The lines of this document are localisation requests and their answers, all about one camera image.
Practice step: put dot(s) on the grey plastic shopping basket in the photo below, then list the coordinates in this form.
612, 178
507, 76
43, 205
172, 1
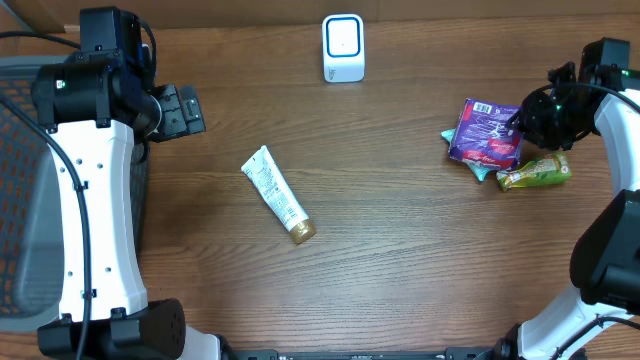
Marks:
31, 227

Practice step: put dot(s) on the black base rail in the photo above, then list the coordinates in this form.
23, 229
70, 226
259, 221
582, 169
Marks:
456, 353

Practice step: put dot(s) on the green yellow snack packet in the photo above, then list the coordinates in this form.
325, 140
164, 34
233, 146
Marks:
552, 169

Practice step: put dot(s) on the white barcode scanner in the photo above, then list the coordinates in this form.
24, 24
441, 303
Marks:
343, 46

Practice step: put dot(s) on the mint green wipes packet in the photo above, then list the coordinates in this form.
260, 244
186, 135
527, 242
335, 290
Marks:
479, 172

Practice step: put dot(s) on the purple Carefree pad pack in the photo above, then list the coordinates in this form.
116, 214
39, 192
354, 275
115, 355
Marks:
482, 137

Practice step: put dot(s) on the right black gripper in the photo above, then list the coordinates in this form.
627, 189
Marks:
536, 120

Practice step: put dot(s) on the white conditioner tube gold cap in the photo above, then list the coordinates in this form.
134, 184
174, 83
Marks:
262, 170

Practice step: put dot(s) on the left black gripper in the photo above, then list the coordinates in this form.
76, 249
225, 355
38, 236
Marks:
181, 112

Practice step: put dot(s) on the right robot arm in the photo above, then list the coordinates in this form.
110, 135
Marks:
599, 95

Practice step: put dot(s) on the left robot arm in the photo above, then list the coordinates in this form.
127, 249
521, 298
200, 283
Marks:
93, 109

